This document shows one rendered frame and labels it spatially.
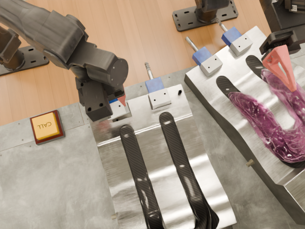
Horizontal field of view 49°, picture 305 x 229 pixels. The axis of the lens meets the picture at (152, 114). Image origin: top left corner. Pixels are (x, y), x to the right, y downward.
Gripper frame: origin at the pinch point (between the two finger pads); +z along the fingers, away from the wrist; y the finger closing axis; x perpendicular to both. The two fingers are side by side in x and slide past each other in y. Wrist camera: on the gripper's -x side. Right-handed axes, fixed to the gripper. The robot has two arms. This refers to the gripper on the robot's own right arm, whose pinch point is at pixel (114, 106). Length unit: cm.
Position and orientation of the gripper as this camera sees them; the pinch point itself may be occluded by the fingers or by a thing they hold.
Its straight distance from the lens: 83.3
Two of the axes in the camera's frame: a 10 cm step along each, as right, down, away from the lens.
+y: 9.3, -3.5, -1.0
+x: -2.3, -7.9, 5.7
